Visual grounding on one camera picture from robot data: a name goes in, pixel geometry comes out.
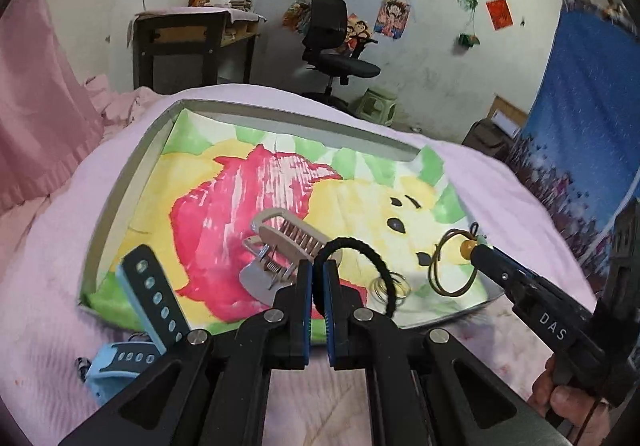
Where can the blue wrist watch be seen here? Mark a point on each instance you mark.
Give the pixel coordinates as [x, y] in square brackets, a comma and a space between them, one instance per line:
[155, 296]

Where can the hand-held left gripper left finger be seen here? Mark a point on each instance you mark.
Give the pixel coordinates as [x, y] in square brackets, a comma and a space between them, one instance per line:
[303, 311]

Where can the stack of books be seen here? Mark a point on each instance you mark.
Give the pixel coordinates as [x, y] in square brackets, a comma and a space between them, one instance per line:
[235, 2]

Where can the painted paper sheet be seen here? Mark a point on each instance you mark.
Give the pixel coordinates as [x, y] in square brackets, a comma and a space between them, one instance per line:
[215, 226]

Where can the black office chair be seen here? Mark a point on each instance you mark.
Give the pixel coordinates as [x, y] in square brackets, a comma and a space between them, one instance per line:
[345, 68]

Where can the beige hair claw clip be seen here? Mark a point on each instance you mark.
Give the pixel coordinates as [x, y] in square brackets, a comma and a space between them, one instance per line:
[280, 226]

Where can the thin gold bangle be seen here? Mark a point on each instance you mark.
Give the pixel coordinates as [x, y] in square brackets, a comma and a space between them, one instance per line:
[406, 286]

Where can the red paper sheet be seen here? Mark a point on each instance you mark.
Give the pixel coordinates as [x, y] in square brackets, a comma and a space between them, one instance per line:
[499, 14]

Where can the dark wooden desk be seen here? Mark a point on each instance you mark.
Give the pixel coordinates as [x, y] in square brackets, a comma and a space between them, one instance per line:
[180, 33]

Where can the colourful wall picture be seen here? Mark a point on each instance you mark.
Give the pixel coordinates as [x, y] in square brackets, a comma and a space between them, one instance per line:
[295, 13]

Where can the dark brown bag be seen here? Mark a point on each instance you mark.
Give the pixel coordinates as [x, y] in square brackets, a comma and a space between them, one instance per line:
[485, 138]

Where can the pink floral bed sheet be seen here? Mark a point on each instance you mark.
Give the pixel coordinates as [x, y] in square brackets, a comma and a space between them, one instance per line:
[500, 186]

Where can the pink curtain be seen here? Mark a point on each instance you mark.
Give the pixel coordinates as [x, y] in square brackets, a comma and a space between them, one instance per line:
[35, 101]

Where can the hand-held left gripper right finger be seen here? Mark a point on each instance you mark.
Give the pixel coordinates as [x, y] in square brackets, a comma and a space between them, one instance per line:
[330, 313]

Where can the blue printed curtain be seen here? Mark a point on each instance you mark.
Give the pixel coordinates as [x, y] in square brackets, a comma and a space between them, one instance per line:
[575, 126]

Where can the grey cardboard tray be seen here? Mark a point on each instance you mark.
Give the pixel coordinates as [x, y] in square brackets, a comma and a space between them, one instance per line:
[125, 186]

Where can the person's right hand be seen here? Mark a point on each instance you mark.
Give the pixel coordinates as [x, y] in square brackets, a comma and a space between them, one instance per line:
[565, 401]

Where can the green plastic stool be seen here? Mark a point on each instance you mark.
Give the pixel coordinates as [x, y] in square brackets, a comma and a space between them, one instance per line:
[375, 101]

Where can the green hanging ornament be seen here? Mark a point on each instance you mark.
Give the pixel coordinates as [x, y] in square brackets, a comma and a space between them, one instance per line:
[470, 40]

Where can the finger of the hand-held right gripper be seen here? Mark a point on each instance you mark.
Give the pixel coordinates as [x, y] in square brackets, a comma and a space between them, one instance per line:
[492, 263]

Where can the cartoon wall poster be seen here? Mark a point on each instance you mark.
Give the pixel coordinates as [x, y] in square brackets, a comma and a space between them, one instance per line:
[392, 18]

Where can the cartoon children wall sticker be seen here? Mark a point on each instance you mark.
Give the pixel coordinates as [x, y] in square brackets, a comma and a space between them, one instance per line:
[357, 31]

